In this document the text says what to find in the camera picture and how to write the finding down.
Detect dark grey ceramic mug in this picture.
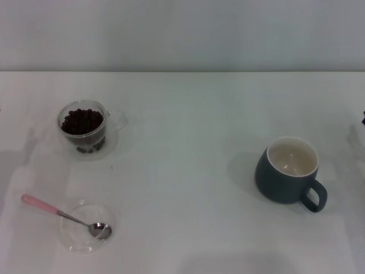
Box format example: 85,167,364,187
254,136,328,213

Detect pink handled metal spoon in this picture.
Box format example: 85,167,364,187
21,194,112,240

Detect dark coffee beans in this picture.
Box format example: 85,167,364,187
60,108,107,154

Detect empty clear glass saucer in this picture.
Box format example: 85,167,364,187
59,199,119,255

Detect clear glass handled cup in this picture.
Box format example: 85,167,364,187
58,100,128,150

